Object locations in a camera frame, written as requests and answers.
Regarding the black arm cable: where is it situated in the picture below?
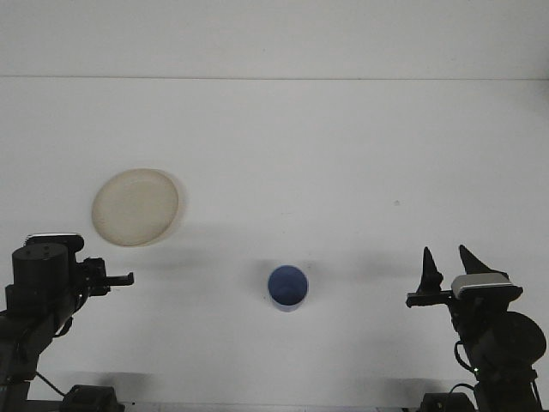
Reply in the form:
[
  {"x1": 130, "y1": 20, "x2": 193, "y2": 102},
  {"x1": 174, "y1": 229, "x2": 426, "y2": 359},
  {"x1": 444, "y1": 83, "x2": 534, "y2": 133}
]
[
  {"x1": 447, "y1": 339, "x2": 480, "y2": 394},
  {"x1": 35, "y1": 371, "x2": 66, "y2": 397}
]

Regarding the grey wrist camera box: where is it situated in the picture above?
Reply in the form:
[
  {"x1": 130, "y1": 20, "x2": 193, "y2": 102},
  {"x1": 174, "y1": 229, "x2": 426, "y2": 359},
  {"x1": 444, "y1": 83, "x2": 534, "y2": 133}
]
[
  {"x1": 24, "y1": 232, "x2": 86, "y2": 252},
  {"x1": 449, "y1": 271, "x2": 524, "y2": 302}
]

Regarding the pale blue cup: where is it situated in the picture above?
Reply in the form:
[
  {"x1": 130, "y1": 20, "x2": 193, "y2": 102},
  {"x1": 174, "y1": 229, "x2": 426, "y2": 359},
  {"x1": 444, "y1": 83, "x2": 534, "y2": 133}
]
[{"x1": 267, "y1": 264, "x2": 311, "y2": 315}]

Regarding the pale cream round plate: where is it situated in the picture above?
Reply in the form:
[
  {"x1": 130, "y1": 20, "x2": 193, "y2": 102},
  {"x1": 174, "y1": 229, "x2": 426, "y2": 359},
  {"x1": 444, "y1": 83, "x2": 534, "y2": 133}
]
[{"x1": 91, "y1": 167, "x2": 186, "y2": 249}]

